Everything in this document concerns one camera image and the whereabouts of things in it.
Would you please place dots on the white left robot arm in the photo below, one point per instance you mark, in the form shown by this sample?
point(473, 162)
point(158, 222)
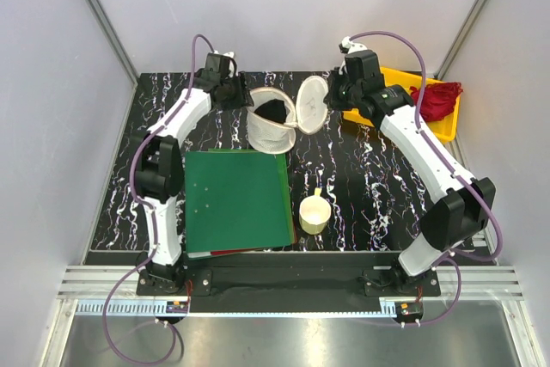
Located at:
point(157, 171)

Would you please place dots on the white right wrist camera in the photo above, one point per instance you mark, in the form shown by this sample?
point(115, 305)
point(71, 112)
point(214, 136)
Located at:
point(347, 46)

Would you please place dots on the green binder folder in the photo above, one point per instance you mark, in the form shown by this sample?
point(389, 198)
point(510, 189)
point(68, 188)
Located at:
point(224, 186)

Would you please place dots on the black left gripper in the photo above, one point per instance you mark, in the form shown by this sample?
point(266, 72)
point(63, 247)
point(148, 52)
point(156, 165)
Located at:
point(242, 98)

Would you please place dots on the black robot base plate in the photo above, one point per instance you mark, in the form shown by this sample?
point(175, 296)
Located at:
point(291, 282)

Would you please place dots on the black bra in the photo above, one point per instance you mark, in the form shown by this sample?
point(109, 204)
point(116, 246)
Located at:
point(272, 110)

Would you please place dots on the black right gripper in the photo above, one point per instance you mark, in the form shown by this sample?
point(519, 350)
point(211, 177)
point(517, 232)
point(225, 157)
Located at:
point(331, 100)

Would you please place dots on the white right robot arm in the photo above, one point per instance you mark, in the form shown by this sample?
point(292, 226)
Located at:
point(461, 204)

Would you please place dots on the red cloth bundle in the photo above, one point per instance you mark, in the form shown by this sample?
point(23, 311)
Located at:
point(439, 100)

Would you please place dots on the pale green ceramic mug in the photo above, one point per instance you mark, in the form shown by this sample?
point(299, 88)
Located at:
point(314, 213)

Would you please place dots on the white mesh laundry bag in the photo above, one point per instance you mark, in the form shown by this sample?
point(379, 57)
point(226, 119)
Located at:
point(307, 113)

